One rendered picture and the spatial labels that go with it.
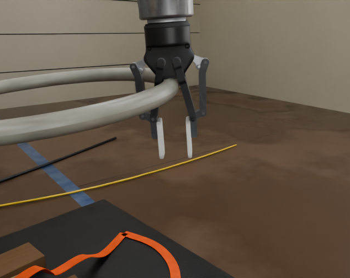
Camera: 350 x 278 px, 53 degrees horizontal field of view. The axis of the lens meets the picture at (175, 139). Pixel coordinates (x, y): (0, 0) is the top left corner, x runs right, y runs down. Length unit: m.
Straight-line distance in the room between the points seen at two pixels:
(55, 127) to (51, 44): 5.14
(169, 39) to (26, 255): 1.42
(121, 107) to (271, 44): 5.40
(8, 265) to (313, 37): 4.67
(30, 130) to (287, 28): 5.33
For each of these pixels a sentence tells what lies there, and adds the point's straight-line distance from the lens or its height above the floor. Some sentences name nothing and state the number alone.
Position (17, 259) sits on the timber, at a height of 0.08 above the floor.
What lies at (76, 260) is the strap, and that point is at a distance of 1.65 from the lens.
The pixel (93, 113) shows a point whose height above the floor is 0.97.
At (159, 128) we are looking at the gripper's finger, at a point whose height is 0.90.
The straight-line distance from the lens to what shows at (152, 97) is 0.50.
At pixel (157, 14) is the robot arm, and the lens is 0.56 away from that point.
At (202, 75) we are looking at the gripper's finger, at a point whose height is 0.99.
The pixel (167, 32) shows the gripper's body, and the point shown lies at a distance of 0.57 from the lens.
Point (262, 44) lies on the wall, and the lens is 5.92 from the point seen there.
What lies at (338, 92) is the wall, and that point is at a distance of 5.24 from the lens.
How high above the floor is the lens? 1.07
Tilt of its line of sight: 17 degrees down
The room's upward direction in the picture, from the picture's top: straight up
